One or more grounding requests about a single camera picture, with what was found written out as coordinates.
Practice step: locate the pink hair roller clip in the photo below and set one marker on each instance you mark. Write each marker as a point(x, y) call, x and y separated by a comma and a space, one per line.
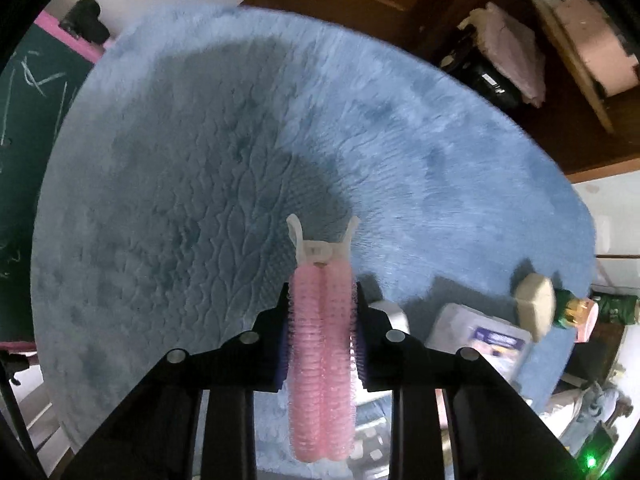
point(320, 360)

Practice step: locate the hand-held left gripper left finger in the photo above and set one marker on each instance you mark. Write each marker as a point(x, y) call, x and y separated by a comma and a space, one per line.
point(281, 356)

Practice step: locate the black clamp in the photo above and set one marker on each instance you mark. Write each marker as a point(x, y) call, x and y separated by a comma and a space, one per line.
point(85, 20)

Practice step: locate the wooden shelf board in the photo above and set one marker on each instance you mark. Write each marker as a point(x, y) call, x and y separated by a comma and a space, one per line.
point(565, 45)

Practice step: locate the dark device green light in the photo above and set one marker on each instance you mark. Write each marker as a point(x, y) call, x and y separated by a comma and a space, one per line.
point(595, 452)

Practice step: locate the black stand pole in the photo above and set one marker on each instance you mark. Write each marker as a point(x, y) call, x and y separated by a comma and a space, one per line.
point(17, 420)

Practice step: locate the pink box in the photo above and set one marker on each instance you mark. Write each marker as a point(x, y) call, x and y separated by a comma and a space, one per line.
point(595, 40)

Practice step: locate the white wardrobe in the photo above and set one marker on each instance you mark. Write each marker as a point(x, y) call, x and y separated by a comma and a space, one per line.
point(610, 210)

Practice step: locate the pink fluffy cloth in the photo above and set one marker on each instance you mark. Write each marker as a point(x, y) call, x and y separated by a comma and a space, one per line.
point(510, 50)

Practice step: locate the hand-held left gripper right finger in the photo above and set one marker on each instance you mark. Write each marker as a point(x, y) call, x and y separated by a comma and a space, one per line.
point(361, 362)

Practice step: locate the blue fluffy blanket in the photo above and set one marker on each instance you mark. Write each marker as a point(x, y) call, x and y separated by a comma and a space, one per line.
point(200, 160)

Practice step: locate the green chalkboard pink frame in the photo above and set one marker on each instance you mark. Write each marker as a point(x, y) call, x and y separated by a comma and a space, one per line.
point(30, 160)

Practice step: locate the green patterned package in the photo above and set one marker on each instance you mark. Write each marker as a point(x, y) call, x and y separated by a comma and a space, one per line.
point(620, 310)

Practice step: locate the green bottle beige cap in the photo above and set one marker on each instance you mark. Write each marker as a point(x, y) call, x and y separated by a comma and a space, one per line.
point(535, 307)

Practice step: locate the clear box blue label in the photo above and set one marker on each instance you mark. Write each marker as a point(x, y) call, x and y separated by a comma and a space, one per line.
point(480, 340)

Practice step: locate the black bag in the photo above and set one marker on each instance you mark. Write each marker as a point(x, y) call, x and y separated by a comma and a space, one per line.
point(480, 80)

